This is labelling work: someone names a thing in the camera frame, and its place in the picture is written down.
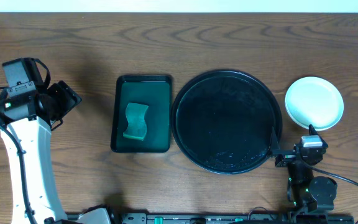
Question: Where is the white plate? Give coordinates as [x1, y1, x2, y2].
[284, 77, 344, 131]

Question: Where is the green scrubbing sponge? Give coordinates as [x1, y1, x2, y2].
[123, 103, 149, 141]

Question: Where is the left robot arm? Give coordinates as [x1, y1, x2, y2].
[0, 81, 81, 223]

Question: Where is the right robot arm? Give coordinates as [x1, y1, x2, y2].
[268, 125, 337, 223]

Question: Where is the black round tray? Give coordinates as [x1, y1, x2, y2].
[170, 70, 283, 175]

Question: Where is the black rectangular tray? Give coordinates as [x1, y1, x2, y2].
[110, 75, 172, 153]

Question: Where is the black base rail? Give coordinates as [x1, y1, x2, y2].
[67, 206, 355, 224]

